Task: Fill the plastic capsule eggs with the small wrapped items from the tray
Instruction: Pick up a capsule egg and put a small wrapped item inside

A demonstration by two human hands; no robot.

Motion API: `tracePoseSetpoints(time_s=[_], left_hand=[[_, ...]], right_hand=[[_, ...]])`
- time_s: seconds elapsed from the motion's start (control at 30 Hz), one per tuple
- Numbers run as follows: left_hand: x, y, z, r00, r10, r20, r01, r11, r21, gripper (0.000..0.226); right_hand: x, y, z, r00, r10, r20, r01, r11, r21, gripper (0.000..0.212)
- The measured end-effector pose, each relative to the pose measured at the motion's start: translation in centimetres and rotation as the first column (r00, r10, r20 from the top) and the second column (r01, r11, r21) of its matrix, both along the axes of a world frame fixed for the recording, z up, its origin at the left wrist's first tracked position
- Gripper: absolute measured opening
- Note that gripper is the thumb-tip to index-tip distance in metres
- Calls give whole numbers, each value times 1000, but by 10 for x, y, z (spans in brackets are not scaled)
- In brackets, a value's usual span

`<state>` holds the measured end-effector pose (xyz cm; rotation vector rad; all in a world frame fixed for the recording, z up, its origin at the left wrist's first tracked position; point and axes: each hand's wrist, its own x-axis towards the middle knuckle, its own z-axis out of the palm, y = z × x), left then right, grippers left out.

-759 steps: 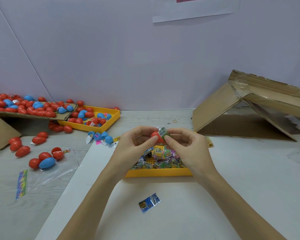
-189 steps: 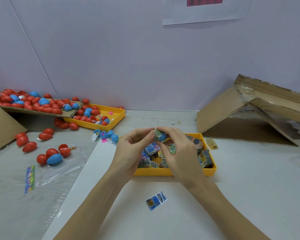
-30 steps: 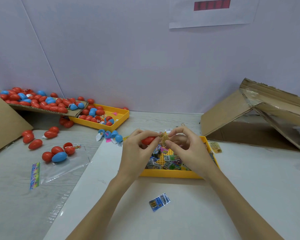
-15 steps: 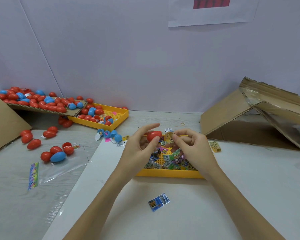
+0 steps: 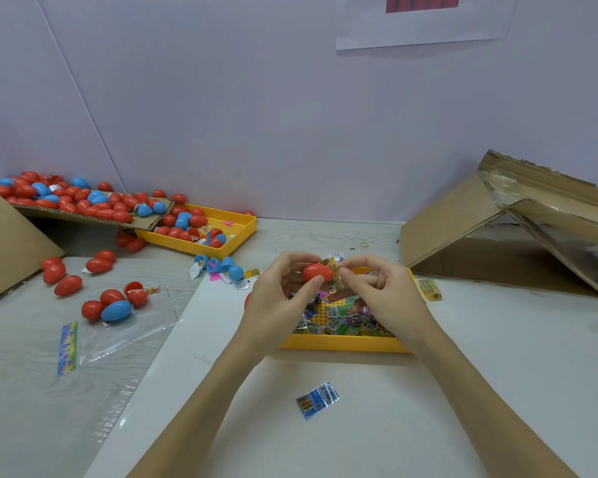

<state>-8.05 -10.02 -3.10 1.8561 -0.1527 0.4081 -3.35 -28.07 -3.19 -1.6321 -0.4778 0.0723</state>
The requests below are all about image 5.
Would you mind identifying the person's right hand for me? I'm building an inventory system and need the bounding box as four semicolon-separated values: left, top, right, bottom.
337;256;445;353

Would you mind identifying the person's left hand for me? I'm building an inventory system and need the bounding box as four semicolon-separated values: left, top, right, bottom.
234;252;332;362

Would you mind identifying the yellow label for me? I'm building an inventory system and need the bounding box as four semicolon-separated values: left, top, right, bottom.
417;278;444;303

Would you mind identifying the single red plastic egg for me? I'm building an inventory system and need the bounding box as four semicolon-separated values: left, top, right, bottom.
302;262;335;285

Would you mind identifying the blue packet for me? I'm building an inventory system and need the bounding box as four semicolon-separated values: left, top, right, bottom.
296;382;341;420

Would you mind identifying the pile of plastic eggs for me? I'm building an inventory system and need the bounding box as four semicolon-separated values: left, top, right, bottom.
0;171;258;325

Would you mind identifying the person's left forearm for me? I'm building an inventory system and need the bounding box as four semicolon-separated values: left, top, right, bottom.
128;343;272;478

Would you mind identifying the person's right forearm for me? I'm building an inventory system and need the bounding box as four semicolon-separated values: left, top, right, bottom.
411;331;579;478

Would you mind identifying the yellow plastic tray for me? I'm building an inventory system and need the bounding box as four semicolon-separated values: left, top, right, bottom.
279;264;415;353

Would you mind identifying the yellow tray under eggs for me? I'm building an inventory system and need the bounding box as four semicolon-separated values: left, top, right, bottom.
134;202;259;259

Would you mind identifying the torn flattened cardboard box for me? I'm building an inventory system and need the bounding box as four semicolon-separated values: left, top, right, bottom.
399;149;598;299

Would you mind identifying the clear bag with coloured label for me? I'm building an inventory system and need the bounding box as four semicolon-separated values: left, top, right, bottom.
56;305;179;379

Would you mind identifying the brown cardboard sheet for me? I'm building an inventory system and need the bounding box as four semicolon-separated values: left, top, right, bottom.
15;202;175;231

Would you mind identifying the tall brown cardboard box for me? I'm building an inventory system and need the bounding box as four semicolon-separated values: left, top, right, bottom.
0;182;65;307

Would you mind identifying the white paper sign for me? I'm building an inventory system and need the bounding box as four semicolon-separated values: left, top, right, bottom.
335;0;520;52

